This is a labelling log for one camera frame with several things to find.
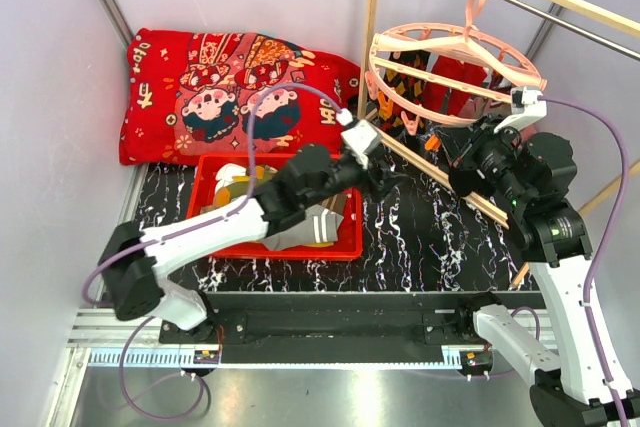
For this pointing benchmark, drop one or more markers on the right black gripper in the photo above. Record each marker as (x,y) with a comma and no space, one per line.
(466,159)

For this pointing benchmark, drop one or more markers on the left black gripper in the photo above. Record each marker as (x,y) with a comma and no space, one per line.
(384,180)

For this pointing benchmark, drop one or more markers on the orange clothes clip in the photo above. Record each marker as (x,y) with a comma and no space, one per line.
(432,144)

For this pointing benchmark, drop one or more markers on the pink round clip hanger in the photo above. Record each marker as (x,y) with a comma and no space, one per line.
(427,72)

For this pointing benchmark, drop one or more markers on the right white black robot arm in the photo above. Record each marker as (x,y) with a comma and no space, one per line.
(581,382)

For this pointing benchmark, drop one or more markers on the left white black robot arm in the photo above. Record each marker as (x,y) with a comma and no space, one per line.
(136,263)

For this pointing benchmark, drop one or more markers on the red plastic basket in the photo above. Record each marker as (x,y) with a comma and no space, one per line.
(349,245)

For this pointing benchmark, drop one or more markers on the red patterned sock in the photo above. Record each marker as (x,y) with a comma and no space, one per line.
(447,100)

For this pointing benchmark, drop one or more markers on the black argyle sock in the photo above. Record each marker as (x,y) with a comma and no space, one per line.
(408,87)

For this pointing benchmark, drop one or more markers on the olive green sock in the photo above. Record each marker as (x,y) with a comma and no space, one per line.
(230,188)

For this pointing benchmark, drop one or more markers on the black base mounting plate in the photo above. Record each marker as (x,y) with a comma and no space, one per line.
(237,318)

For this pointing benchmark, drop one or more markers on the metal hanging rod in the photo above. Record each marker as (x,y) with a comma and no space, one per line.
(551,16)

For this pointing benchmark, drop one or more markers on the red cartoon print pillow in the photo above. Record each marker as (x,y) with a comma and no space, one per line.
(192,94)

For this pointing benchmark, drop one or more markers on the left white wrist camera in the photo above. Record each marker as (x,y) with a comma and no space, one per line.
(359,136)

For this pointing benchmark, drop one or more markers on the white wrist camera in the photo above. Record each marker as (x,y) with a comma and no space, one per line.
(359,136)
(527,108)

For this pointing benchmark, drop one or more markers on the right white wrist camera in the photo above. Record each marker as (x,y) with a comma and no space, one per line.
(527,108)

